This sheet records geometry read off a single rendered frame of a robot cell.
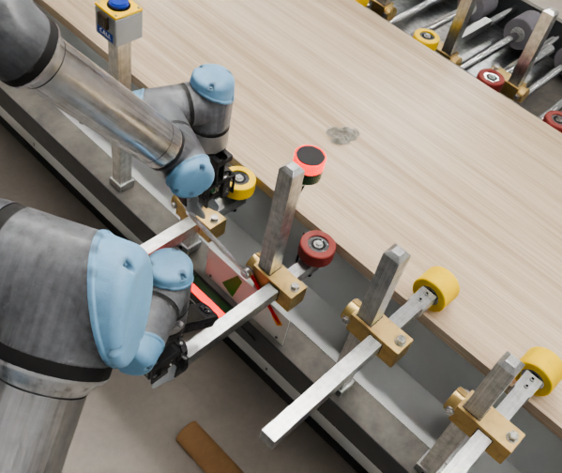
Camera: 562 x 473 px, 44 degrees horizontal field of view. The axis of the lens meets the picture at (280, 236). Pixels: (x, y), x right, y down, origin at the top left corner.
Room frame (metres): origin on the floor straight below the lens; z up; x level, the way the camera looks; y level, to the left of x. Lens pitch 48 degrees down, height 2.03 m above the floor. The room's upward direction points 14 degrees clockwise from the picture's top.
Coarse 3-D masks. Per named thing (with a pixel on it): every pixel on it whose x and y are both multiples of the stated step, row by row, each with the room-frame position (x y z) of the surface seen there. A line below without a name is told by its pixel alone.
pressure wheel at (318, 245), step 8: (312, 232) 1.03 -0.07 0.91; (320, 232) 1.03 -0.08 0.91; (304, 240) 1.00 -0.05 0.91; (312, 240) 1.01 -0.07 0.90; (320, 240) 1.01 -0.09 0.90; (328, 240) 1.02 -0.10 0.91; (304, 248) 0.98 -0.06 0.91; (312, 248) 0.99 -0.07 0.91; (320, 248) 0.99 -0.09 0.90; (328, 248) 0.99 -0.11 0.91; (304, 256) 0.97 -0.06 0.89; (312, 256) 0.96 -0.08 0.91; (320, 256) 0.97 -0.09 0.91; (328, 256) 0.97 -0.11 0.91; (312, 264) 0.96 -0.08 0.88; (320, 264) 0.96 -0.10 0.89; (328, 264) 0.98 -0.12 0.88
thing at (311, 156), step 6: (300, 150) 0.98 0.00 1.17; (306, 150) 0.99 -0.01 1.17; (312, 150) 0.99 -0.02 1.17; (318, 150) 0.99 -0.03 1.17; (300, 156) 0.97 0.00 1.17; (306, 156) 0.97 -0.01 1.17; (312, 156) 0.97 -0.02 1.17; (318, 156) 0.98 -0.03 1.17; (324, 156) 0.98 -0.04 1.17; (306, 162) 0.95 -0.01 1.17; (312, 162) 0.96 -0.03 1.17; (318, 162) 0.96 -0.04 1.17; (300, 192) 0.97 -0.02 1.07
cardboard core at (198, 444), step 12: (180, 432) 0.89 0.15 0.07; (192, 432) 0.90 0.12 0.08; (204, 432) 0.91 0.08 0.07; (180, 444) 0.87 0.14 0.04; (192, 444) 0.87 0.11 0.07; (204, 444) 0.87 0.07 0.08; (216, 444) 0.88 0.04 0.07; (192, 456) 0.84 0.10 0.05; (204, 456) 0.84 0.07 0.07; (216, 456) 0.84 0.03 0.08; (228, 456) 0.86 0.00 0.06; (204, 468) 0.81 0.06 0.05; (216, 468) 0.81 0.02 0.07; (228, 468) 0.82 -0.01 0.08
